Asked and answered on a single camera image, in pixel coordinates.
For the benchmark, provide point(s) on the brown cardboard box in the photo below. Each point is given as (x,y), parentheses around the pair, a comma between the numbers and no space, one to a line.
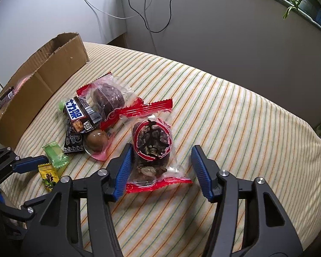
(42,91)

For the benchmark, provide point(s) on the yellow candy packet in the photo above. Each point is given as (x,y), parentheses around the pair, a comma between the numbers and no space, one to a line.
(49,178)

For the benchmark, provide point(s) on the light green candy packet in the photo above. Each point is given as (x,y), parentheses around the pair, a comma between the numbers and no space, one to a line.
(56,154)

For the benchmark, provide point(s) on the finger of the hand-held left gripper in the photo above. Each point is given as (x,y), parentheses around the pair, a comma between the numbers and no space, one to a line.
(29,163)
(13,206)

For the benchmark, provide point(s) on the round red print snack packet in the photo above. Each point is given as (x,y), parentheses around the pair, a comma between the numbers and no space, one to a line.
(152,144)

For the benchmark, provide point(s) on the pink label bread packet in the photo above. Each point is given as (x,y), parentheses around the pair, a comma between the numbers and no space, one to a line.
(24,79)

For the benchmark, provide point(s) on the clear packet with brown egg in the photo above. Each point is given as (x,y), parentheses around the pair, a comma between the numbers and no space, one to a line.
(96,139)

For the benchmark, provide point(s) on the small black snack packet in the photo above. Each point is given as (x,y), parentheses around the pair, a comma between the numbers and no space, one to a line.
(73,142)

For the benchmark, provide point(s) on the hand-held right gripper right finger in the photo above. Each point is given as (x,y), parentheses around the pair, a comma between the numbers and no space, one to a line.
(202,171)

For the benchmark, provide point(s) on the brown chocolate bar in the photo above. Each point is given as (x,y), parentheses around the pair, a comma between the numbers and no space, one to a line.
(5,97)

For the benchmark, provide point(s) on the red edged pastry packet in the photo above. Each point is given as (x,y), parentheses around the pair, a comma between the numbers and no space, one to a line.
(107,96)

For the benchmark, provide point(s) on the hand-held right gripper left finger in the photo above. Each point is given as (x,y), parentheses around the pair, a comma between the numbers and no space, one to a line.
(121,174)

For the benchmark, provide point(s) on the blue label chocolate bar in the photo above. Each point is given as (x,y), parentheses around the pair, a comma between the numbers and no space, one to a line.
(75,109)

